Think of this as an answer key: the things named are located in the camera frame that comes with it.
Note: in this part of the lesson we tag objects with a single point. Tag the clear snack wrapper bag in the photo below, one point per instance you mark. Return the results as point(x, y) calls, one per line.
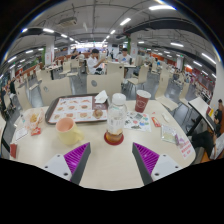
point(33, 119)

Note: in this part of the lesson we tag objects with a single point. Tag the clear plastic pouch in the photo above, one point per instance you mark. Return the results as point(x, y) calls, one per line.
point(169, 134)

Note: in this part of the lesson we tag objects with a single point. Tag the white sign with red print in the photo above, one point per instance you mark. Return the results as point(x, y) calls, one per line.
point(186, 148)

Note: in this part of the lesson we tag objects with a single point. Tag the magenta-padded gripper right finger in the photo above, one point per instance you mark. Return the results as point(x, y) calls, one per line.
point(165, 165)

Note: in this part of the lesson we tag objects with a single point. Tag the white card with red border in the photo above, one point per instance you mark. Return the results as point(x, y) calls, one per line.
point(21, 134)

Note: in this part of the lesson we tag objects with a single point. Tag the dark brown food tray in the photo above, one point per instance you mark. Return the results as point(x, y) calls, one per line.
point(48, 115)

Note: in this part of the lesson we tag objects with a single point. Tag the small red sauce packet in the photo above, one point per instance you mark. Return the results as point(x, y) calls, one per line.
point(36, 131)
point(155, 121)

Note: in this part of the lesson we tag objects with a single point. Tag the small white packet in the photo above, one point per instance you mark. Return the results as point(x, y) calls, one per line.
point(165, 118)

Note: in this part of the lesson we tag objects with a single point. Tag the person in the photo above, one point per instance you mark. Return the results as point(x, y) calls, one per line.
point(12, 88)
point(208, 141)
point(124, 57)
point(93, 63)

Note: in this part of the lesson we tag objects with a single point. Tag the red paper cup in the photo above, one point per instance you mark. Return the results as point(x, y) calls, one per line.
point(142, 101)

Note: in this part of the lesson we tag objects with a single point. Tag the flat round red coaster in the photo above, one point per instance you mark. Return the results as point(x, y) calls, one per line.
point(107, 141)

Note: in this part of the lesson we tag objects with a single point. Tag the yellow mug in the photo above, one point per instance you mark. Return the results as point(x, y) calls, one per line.
point(68, 133)

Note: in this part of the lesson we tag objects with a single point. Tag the group of ceiling lights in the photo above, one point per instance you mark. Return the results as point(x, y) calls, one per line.
point(125, 21)

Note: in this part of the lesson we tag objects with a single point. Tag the crumpled white napkin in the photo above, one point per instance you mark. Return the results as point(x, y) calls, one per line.
point(101, 97)

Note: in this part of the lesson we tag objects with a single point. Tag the colourful sticker leaflet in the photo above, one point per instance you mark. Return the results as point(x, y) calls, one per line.
point(137, 121)

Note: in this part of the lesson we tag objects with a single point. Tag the group of beige chairs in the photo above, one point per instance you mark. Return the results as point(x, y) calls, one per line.
point(60, 88)

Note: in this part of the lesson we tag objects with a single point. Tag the ceiling air conditioner unit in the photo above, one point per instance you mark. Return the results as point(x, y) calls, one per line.
point(67, 22)

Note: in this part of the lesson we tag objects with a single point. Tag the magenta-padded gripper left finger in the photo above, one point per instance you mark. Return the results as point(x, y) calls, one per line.
point(58, 165)

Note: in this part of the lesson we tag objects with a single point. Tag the clear white-capped drink bottle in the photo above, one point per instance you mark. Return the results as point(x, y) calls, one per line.
point(116, 116)

